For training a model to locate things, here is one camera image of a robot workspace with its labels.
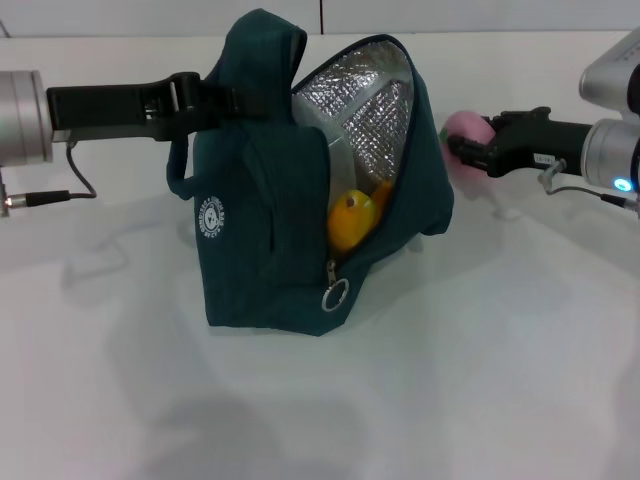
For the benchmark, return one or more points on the clear blue-rimmed food container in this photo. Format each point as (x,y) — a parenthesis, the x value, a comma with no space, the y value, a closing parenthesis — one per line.
(342,160)

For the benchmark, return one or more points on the pink peach toy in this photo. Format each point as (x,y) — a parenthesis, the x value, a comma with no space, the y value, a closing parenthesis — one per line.
(465,127)

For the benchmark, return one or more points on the yellow banana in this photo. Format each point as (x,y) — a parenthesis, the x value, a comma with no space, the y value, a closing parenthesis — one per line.
(350,220)

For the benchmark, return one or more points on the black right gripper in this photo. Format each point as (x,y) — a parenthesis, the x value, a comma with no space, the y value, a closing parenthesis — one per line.
(540,145)

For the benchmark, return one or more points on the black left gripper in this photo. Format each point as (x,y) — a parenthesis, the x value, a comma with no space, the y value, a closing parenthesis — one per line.
(100,107)

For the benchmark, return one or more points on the dark teal insulated lunch bag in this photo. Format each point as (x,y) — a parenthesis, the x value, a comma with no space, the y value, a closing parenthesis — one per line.
(260,225)

